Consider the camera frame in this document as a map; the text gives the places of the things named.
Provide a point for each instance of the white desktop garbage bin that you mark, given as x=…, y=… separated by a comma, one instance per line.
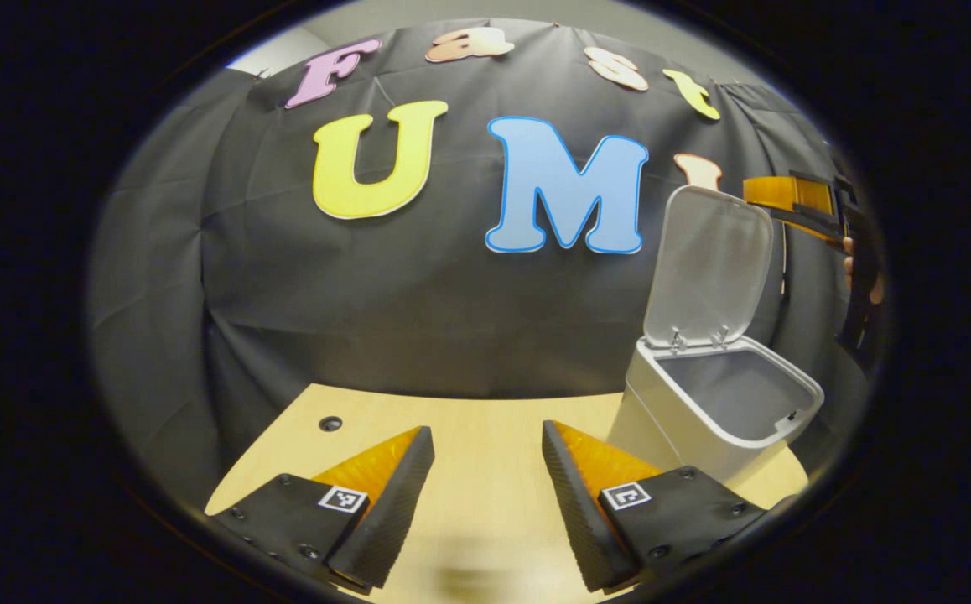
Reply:
x=703, y=260

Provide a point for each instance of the black backdrop cloth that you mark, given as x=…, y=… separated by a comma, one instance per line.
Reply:
x=368, y=319

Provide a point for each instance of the black desk grommet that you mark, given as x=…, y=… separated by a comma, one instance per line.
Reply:
x=330, y=423

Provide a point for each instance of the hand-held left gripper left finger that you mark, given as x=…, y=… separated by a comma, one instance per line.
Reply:
x=389, y=512

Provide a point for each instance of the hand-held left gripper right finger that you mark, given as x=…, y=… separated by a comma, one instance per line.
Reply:
x=578, y=512

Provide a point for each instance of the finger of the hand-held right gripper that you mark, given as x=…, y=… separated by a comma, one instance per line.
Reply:
x=787, y=195

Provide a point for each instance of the wooden desktop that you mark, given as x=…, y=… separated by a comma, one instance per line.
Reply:
x=485, y=503

